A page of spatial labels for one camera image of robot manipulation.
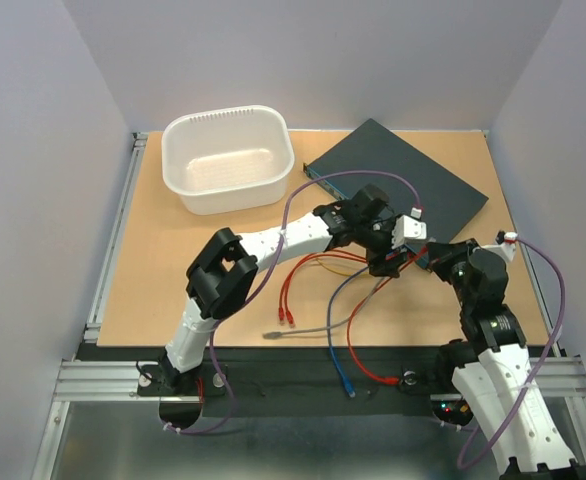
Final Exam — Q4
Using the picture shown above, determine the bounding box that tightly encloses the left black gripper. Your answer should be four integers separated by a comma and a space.
354, 214, 407, 279

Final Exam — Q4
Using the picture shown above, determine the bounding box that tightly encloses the dark network switch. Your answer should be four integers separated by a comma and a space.
303, 119, 488, 243

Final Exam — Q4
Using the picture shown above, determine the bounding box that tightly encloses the long red patch cable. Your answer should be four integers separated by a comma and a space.
345, 252, 427, 386

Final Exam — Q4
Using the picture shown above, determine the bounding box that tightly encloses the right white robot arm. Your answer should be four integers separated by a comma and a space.
426, 232, 586, 479

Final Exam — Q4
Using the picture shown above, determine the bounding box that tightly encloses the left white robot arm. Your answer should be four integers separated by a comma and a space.
159, 185, 412, 394

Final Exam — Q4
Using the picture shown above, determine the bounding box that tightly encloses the white plastic tub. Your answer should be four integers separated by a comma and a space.
161, 105, 295, 215

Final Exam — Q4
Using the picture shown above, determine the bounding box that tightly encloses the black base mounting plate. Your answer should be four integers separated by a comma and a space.
76, 344, 473, 425

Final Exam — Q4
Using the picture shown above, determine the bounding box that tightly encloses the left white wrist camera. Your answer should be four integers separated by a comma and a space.
391, 215, 427, 248

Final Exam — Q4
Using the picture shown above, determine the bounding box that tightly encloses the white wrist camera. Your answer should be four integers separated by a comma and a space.
391, 215, 427, 248
482, 230, 518, 263

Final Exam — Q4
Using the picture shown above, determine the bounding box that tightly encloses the yellow patch cable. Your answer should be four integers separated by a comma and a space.
317, 257, 369, 277

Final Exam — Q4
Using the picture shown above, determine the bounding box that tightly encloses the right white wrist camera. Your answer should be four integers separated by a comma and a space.
482, 230, 518, 263

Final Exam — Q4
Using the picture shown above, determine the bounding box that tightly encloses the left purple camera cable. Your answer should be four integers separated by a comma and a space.
161, 170, 424, 435

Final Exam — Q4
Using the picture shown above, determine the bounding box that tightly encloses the purple camera cable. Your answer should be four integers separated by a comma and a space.
441, 238, 567, 470
161, 170, 424, 435

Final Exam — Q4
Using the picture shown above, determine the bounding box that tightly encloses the red patch cable pair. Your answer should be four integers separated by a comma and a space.
276, 251, 374, 327

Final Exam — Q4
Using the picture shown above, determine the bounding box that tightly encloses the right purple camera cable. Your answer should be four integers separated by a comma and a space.
441, 238, 567, 470

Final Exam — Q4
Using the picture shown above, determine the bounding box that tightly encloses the grey patch cable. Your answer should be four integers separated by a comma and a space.
263, 277, 389, 341

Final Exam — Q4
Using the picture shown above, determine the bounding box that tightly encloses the blue patch cable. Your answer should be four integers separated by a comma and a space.
326, 264, 374, 399

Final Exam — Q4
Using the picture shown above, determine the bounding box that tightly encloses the aluminium frame rail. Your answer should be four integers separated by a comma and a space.
30, 132, 149, 480

